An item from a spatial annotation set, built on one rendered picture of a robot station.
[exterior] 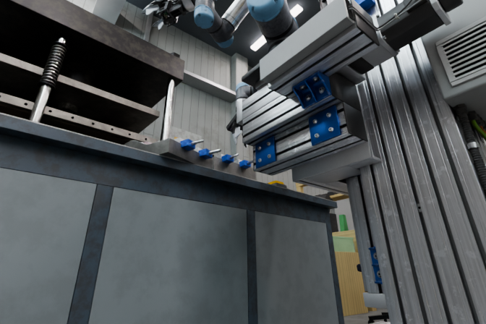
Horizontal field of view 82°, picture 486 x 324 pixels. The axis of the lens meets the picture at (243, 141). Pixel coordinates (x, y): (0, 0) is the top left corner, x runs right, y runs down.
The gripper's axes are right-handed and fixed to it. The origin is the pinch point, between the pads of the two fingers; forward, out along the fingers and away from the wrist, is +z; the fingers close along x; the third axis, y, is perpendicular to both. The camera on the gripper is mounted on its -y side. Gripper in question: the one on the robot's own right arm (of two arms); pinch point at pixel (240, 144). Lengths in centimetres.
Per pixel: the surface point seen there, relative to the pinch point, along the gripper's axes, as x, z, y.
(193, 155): -32.9, 17.6, 9.4
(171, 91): -7, -67, -72
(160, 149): -47, 19, 9
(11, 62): -100, -49, -82
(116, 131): -38, -25, -79
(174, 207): -36, 38, 4
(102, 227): -60, 47, 4
